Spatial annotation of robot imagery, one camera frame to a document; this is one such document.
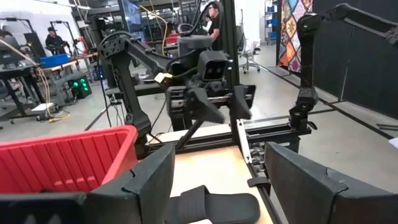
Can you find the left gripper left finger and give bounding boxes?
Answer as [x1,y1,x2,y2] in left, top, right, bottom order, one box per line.
[0,142,177,224]

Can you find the black work desk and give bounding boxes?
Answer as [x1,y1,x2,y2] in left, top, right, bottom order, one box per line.
[0,60,47,123]

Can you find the colourful patchwork quilt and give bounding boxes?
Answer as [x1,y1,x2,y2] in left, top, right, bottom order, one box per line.
[277,0,314,74]

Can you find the blue storage bin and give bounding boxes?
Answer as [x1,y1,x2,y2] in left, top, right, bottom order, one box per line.
[39,53,71,69]

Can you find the white office chair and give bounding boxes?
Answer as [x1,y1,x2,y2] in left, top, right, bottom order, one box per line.
[238,39,262,75]

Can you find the person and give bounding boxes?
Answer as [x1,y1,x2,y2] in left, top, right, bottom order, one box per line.
[205,1,222,51]
[45,26,68,56]

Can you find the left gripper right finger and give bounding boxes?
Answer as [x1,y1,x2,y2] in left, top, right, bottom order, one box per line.
[264,141,398,224]

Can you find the yellow power cord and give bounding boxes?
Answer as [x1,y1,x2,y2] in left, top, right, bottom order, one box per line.
[139,4,169,56]

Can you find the black curtain backdrop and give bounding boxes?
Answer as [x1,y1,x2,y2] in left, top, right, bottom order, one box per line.
[312,0,398,121]

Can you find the red plastic bin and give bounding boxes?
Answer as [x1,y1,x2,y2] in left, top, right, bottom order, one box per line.
[0,124,139,195]

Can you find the black slide sandal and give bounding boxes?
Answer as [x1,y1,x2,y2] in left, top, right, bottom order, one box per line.
[164,185,261,224]

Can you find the wooden workbench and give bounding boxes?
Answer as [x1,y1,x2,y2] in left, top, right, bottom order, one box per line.
[35,52,99,108]

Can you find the yellow floor cable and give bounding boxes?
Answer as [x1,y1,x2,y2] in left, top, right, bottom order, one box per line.
[46,112,71,123]

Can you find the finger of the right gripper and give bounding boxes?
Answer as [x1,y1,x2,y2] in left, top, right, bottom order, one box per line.
[185,87,226,124]
[233,85,252,121]

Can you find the yellow label tag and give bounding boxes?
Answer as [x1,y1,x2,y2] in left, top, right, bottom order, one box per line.
[154,72,174,85]

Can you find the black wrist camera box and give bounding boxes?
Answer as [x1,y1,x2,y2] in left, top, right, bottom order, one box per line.
[197,50,230,82]

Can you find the black box green lights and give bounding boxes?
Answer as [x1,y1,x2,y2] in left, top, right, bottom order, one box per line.
[67,75,93,100]

